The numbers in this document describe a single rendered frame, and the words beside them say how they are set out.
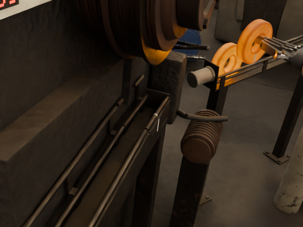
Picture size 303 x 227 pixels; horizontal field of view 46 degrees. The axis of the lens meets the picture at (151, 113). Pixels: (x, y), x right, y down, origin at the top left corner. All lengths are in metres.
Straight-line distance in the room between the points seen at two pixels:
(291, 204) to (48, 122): 1.40
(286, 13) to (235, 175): 1.93
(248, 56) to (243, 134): 1.10
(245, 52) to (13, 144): 0.87
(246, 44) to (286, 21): 2.31
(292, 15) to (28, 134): 3.10
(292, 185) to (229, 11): 2.26
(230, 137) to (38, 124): 1.75
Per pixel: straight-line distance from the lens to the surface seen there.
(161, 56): 0.87
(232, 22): 3.70
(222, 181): 1.93
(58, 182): 0.74
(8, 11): 0.56
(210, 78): 1.35
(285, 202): 1.85
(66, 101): 0.71
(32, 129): 0.64
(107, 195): 0.77
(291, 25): 3.54
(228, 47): 1.37
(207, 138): 1.27
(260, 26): 1.27
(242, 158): 2.13
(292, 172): 1.75
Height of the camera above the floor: 1.23
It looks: 31 degrees down
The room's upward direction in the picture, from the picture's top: 7 degrees clockwise
